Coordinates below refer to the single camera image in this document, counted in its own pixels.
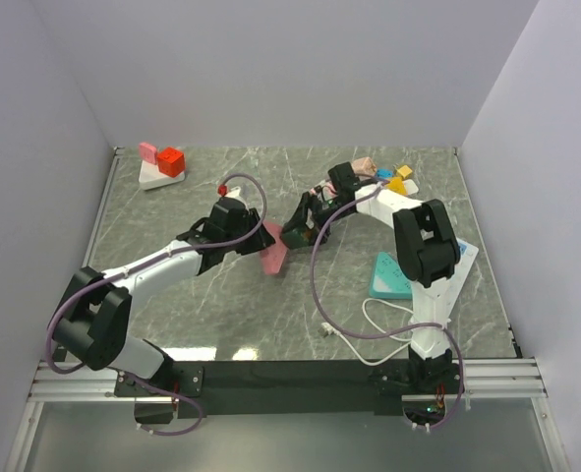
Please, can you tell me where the white rounded square adapter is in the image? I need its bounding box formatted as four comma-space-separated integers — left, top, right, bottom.
403, 179, 419, 196

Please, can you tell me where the white power strip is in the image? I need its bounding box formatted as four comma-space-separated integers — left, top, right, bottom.
445, 238, 479, 322

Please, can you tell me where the yellow cube socket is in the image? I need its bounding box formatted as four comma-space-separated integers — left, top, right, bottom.
385, 176, 408, 196

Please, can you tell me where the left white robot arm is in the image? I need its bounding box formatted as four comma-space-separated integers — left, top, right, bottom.
46, 197, 275, 395

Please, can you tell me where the red cube socket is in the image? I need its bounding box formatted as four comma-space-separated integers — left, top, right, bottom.
157, 147, 186, 178

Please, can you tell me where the white triangular adapter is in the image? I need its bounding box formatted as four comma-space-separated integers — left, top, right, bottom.
138, 160, 185, 191

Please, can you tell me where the pink rounded socket block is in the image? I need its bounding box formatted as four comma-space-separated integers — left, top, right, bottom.
260, 221, 288, 275

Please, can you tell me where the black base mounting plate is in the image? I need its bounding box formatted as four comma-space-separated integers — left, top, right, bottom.
115, 358, 448, 420

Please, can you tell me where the aluminium rail frame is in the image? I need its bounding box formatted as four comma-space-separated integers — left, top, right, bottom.
4, 358, 571, 471

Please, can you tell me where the purple cable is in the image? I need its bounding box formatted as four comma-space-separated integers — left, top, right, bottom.
44, 173, 267, 436
309, 171, 466, 434

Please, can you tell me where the dark green block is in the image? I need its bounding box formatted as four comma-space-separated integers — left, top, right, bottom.
280, 228, 316, 250

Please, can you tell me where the pink plug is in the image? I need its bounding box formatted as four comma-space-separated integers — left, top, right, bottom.
138, 142, 158, 165

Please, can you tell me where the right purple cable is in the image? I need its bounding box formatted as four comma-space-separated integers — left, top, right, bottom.
309, 171, 466, 434

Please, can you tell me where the beige cube socket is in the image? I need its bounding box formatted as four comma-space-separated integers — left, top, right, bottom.
351, 156, 377, 176

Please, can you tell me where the blue plug adapter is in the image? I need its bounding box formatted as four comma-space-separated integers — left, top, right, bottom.
376, 168, 394, 179

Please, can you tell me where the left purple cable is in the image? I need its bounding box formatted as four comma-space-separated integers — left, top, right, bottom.
44, 173, 267, 436

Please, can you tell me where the teal block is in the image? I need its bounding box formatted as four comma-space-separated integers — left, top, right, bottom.
369, 252, 412, 300

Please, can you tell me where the small yellow plug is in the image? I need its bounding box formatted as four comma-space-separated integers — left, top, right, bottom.
395, 165, 414, 180

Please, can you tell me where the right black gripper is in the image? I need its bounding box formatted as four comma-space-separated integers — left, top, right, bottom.
282, 193, 352, 251

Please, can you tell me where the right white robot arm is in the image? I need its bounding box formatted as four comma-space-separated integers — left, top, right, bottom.
280, 162, 462, 392

